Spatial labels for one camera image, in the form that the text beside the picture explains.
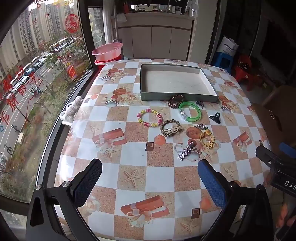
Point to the white kitchen cabinet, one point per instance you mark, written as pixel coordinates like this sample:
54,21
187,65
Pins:
159,39

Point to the silver star hair clip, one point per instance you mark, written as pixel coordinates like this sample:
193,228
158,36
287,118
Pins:
185,153

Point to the white printed bag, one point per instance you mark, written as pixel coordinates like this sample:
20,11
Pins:
227,46

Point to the red paper-cut window sticker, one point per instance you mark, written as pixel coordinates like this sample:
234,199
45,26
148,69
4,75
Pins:
72,23

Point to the pink plastic basin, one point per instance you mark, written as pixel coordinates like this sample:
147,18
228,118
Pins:
107,51

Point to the brown cardboard box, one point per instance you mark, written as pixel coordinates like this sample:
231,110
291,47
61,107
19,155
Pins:
277,109

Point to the silver rhinestone hair clip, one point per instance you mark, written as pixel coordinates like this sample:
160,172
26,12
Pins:
200,104

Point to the shallow green cardboard box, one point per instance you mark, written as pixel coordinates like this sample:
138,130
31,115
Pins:
173,81

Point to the checkered printed tablecloth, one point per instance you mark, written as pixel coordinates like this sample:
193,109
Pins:
138,162

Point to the red plastic stool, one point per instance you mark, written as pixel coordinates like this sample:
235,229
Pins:
245,73

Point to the black claw hair clip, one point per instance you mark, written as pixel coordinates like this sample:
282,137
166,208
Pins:
215,117

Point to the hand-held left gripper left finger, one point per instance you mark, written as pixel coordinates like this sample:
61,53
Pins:
89,180

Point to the red plastic basin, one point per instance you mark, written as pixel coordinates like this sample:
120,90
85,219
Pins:
101,62

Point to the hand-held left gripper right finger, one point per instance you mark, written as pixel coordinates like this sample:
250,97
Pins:
212,183

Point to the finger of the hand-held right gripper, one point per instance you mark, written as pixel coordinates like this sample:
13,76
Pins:
267,156
288,150

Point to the blue plastic stool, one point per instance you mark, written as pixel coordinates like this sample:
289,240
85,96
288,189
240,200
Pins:
218,61

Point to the grey plush toy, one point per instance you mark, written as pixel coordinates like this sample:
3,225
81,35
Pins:
71,109

